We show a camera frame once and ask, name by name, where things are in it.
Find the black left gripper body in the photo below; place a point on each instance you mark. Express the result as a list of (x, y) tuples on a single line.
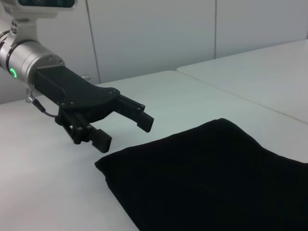
[(77, 93)]

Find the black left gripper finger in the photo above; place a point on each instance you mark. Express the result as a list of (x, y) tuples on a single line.
[(81, 130), (137, 115)]

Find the black t-shirt with FREE print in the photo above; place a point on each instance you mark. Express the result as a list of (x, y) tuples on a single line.
[(216, 180)]

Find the small silver round connector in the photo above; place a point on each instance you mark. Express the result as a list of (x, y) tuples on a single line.
[(86, 77)]

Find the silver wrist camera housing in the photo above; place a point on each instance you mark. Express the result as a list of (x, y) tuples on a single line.
[(29, 14)]

